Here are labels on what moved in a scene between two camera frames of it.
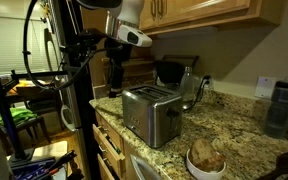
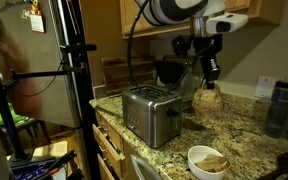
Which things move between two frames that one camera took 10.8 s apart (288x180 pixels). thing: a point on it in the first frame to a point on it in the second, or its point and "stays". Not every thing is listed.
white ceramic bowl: x=201 y=174 stays
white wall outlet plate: x=265 y=87 stays
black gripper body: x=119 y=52 to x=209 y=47
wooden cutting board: x=136 y=73 stays
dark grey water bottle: x=280 y=114 stays
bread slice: x=202 y=150 to x=207 y=101
